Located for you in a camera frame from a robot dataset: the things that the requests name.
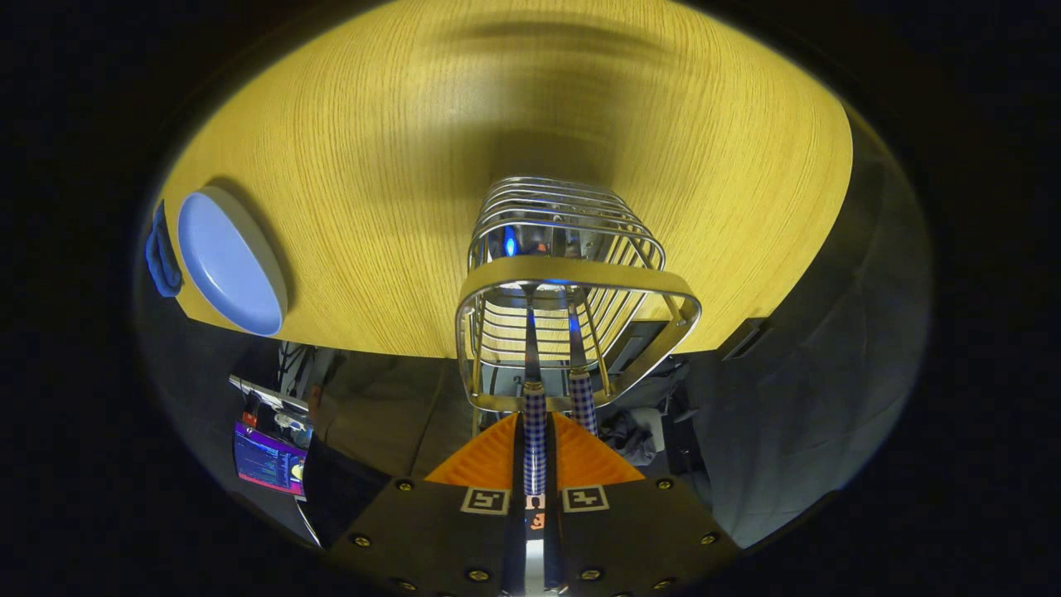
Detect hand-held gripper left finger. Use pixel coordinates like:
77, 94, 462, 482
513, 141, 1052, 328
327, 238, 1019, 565
332, 412, 531, 597

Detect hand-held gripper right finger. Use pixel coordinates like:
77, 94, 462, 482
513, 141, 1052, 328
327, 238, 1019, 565
545, 411, 743, 597

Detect checkered handle spoon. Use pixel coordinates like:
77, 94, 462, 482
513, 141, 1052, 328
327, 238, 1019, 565
521, 286, 550, 498

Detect checkered handle fork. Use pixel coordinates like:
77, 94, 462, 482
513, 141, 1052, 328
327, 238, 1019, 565
564, 286, 599, 438

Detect laptop screen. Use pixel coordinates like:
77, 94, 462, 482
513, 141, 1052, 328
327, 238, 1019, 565
233, 420, 308, 498

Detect blue round plate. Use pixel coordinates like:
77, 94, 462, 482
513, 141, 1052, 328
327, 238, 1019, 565
177, 187, 289, 337

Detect blue folded cloth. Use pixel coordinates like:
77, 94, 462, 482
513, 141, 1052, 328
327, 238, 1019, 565
145, 201, 183, 299

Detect metal wire basket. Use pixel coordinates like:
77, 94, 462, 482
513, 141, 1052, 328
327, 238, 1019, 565
454, 175, 703, 414

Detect black table bracket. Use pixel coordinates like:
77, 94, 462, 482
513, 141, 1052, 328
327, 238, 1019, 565
719, 318, 772, 362

